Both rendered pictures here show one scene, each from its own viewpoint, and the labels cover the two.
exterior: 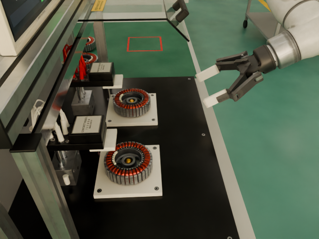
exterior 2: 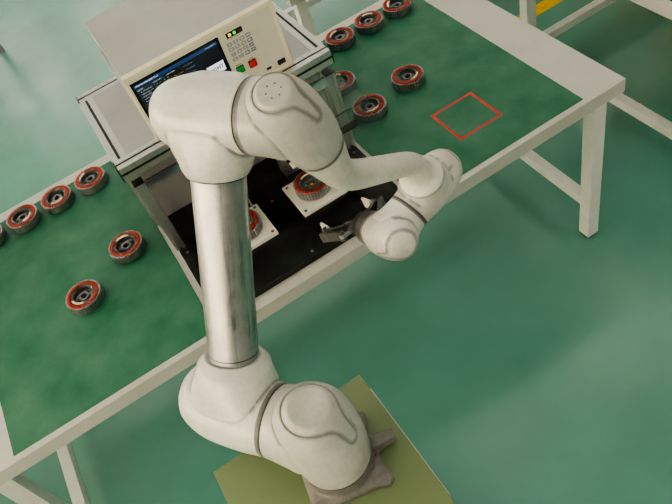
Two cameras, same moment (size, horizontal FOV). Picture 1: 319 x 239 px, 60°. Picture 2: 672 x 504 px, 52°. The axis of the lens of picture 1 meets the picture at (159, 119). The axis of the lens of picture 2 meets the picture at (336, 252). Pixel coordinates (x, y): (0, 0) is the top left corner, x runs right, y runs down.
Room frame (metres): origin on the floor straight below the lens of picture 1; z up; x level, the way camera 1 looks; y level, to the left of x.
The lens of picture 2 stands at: (0.37, -1.42, 2.22)
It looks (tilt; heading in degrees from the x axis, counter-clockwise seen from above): 49 degrees down; 79
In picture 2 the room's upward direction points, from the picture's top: 21 degrees counter-clockwise
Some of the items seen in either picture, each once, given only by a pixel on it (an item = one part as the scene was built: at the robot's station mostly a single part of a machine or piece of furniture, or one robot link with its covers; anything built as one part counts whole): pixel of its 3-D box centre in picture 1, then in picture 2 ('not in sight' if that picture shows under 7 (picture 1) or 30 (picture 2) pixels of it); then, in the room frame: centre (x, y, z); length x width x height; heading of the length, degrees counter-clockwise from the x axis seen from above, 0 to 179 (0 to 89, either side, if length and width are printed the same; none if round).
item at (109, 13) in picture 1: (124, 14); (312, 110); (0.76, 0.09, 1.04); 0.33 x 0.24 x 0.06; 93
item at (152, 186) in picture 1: (129, 169); (245, 231); (0.44, 0.07, 0.78); 0.15 x 0.15 x 0.01; 3
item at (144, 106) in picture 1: (132, 102); (312, 184); (0.68, 0.08, 0.80); 0.11 x 0.11 x 0.04
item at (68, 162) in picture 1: (66, 165); not in sight; (0.43, 0.22, 0.80); 0.07 x 0.05 x 0.06; 3
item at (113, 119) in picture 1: (132, 108); (314, 189); (0.68, 0.08, 0.78); 0.15 x 0.15 x 0.01; 3
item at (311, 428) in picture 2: not in sight; (316, 429); (0.34, -0.74, 1.00); 0.18 x 0.16 x 0.22; 130
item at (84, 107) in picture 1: (83, 104); (290, 160); (0.67, 0.23, 0.80); 0.07 x 0.05 x 0.06; 3
